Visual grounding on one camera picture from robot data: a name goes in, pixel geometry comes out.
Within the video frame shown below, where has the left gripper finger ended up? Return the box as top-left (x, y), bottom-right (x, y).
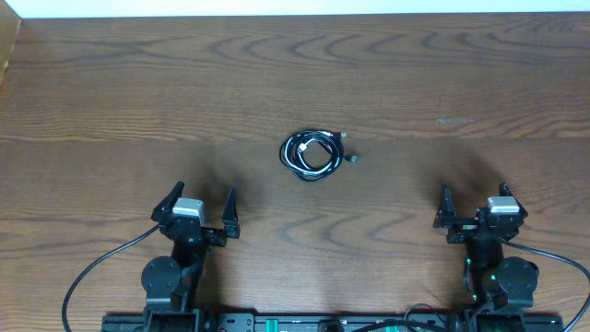
top-left (222, 188), bottom-right (241, 239)
top-left (151, 181), bottom-right (184, 225)

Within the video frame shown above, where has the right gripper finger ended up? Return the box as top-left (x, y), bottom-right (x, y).
top-left (498, 182), bottom-right (528, 218)
top-left (433, 185), bottom-right (456, 229)

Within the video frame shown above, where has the white usb cable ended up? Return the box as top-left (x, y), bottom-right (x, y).
top-left (281, 131), bottom-right (334, 177)

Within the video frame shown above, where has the black usb cable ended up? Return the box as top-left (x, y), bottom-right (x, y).
top-left (278, 129), bottom-right (349, 184)

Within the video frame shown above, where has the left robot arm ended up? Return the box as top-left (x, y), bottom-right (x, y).
top-left (141, 181), bottom-right (241, 331)

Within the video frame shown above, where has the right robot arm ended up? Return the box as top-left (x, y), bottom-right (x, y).
top-left (433, 182), bottom-right (538, 331)

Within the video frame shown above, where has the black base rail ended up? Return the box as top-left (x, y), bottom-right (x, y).
top-left (100, 311), bottom-right (564, 332)

